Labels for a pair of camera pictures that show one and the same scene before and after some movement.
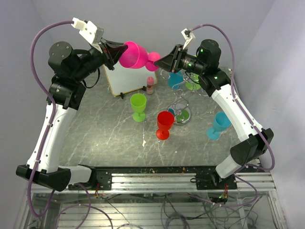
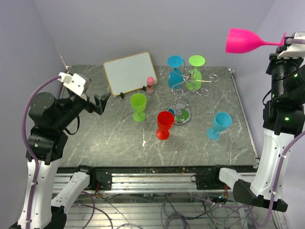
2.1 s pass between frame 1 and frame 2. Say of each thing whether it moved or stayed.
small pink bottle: stayed
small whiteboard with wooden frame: stayed
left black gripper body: moved
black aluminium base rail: stayed
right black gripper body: moved
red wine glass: stayed
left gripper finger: moved
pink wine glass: moved
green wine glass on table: stayed
